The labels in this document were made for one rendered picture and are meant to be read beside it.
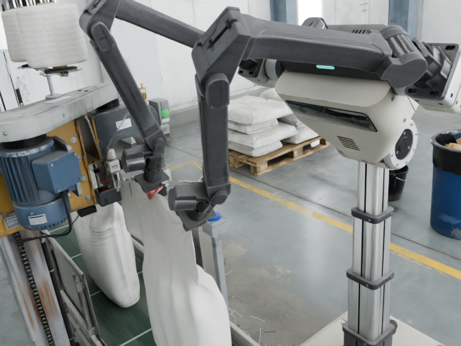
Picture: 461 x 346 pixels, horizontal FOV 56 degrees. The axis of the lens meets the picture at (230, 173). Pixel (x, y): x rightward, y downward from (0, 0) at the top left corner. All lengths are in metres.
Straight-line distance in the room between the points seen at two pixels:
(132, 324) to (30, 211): 0.89
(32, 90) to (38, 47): 3.01
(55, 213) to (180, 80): 5.18
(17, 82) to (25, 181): 2.97
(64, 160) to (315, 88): 0.72
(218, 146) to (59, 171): 0.50
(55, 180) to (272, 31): 0.74
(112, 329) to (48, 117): 1.08
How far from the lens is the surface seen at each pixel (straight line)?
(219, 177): 1.02
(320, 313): 2.58
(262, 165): 4.32
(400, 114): 1.20
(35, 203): 1.35
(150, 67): 5.48
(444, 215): 3.30
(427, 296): 2.78
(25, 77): 4.27
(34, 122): 1.26
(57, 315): 1.82
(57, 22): 1.28
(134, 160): 1.37
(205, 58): 0.77
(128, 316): 2.11
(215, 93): 0.76
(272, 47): 0.77
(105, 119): 1.55
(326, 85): 1.24
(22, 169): 1.32
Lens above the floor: 1.66
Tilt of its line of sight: 22 degrees down
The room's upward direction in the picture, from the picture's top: 6 degrees counter-clockwise
